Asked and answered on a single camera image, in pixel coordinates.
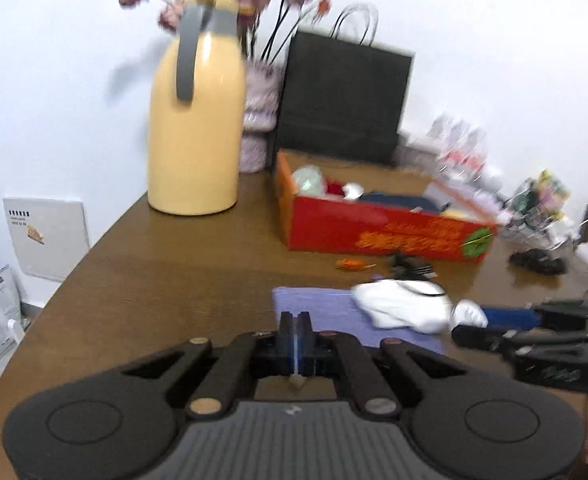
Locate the small orange clip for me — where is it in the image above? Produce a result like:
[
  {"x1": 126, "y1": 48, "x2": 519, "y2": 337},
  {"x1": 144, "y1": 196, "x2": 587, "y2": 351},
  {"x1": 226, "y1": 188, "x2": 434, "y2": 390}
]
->
[{"x1": 336, "y1": 257, "x2": 377, "y2": 272}]

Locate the clear seed container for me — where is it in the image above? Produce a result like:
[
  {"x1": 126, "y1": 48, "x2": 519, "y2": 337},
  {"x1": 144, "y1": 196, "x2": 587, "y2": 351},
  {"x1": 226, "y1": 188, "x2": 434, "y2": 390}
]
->
[{"x1": 398, "y1": 132, "x2": 437, "y2": 171}]

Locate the colourful snack packet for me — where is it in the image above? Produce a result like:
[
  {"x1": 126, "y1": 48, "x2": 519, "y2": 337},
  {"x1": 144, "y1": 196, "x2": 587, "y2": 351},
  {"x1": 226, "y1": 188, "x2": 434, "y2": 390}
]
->
[{"x1": 531, "y1": 170, "x2": 572, "y2": 221}]

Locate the black paper bag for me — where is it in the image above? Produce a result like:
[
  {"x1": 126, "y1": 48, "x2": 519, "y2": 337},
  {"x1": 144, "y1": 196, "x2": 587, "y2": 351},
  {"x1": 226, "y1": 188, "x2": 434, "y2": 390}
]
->
[{"x1": 273, "y1": 2, "x2": 415, "y2": 167}]

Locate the black glove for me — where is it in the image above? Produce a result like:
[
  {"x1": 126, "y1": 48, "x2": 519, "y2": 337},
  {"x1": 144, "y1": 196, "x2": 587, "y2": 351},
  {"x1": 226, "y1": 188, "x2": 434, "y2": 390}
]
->
[{"x1": 509, "y1": 248, "x2": 569, "y2": 277}]

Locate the lavender flat cloth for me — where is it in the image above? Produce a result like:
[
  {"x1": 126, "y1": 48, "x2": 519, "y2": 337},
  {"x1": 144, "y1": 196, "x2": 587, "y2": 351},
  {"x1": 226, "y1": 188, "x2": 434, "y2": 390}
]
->
[{"x1": 272, "y1": 286, "x2": 445, "y2": 356}]

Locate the white wall panel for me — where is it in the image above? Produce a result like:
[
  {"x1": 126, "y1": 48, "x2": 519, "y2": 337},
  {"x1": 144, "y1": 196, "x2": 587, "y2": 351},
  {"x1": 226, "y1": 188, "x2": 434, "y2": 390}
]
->
[{"x1": 2, "y1": 196, "x2": 91, "y2": 282}]

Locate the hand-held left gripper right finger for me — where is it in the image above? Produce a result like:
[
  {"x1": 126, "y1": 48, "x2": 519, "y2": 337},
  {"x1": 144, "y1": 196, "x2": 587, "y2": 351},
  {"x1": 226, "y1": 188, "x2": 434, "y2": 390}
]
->
[{"x1": 298, "y1": 311, "x2": 468, "y2": 419}]

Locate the clear water bottle red label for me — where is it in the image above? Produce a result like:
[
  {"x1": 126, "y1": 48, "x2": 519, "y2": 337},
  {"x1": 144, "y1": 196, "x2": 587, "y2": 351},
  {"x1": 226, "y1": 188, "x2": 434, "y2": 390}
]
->
[
  {"x1": 449, "y1": 119, "x2": 475, "y2": 178},
  {"x1": 466, "y1": 127, "x2": 492, "y2": 186},
  {"x1": 426, "y1": 112, "x2": 457, "y2": 171}
]

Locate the navy blue fabric pouch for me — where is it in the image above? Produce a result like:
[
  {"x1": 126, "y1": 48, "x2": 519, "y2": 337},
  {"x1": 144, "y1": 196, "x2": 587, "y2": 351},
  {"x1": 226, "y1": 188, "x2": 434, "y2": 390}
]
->
[{"x1": 359, "y1": 191, "x2": 452, "y2": 212}]

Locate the yellow thermos jug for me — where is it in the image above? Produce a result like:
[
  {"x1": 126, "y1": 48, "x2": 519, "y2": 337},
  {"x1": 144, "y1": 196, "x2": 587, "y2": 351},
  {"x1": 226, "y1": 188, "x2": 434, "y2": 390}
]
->
[{"x1": 146, "y1": 0, "x2": 249, "y2": 217}]

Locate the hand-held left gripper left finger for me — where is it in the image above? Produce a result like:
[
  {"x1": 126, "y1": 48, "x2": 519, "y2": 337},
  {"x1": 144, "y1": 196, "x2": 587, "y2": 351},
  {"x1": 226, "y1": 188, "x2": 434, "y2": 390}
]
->
[{"x1": 121, "y1": 311, "x2": 297, "y2": 421}]

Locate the pink textured vase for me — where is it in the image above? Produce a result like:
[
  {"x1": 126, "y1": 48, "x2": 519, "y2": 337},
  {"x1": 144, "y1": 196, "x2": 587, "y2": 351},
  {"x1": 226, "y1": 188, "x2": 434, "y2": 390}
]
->
[{"x1": 239, "y1": 57, "x2": 285, "y2": 174}]

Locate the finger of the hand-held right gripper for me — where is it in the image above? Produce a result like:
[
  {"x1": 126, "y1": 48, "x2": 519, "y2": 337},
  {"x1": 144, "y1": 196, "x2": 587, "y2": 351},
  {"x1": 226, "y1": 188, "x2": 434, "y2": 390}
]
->
[
  {"x1": 481, "y1": 300, "x2": 588, "y2": 331},
  {"x1": 451, "y1": 324, "x2": 531, "y2": 357}
]

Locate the red cardboard box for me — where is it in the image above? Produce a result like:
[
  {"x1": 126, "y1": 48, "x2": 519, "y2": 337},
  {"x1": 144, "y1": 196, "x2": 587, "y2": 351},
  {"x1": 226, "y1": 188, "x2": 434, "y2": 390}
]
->
[{"x1": 274, "y1": 150, "x2": 505, "y2": 264}]

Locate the white cloth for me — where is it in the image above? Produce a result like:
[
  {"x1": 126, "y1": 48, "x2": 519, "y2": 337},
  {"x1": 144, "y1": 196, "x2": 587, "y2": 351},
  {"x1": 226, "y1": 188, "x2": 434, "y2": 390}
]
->
[{"x1": 351, "y1": 280, "x2": 457, "y2": 335}]

